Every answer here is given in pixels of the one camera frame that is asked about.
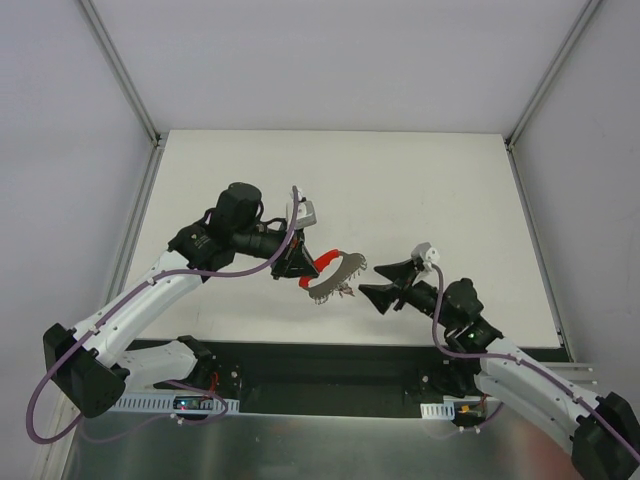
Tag black headed key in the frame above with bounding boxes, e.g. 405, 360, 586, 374
338, 282, 355, 297

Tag red handled metal key holder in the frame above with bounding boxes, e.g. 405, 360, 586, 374
298, 249, 367, 305

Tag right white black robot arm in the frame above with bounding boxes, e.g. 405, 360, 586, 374
359, 259, 639, 479

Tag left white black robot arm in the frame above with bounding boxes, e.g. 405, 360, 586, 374
43, 182, 319, 418

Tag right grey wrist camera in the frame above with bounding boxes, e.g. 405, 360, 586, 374
410, 242, 440, 272

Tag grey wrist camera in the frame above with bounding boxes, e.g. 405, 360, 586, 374
410, 242, 440, 272
285, 200, 317, 230

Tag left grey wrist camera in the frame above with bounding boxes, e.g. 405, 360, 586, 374
285, 200, 317, 230

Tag right white cable duct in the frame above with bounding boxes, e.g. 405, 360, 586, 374
420, 401, 456, 421

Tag white cable duct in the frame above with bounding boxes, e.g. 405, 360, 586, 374
108, 393, 240, 415
420, 401, 456, 421

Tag right aluminium table rail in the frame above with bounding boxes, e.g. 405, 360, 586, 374
505, 142, 621, 480

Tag aluminium table rail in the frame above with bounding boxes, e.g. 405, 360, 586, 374
30, 132, 168, 479
505, 142, 621, 480

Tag left white cable duct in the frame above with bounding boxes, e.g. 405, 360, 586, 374
108, 393, 240, 415

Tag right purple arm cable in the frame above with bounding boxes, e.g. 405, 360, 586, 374
430, 264, 640, 476

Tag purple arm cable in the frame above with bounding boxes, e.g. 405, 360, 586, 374
430, 264, 640, 476
25, 185, 307, 444

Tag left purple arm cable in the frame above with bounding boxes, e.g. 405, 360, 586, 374
25, 185, 307, 444

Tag left aluminium frame post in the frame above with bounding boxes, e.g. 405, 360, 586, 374
75, 0, 162, 147

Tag aluminium frame post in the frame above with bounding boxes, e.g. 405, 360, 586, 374
75, 0, 162, 147
505, 0, 605, 151

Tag left aluminium table rail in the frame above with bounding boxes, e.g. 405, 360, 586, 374
30, 132, 168, 479

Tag right aluminium frame post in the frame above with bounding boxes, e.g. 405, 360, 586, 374
505, 0, 605, 151

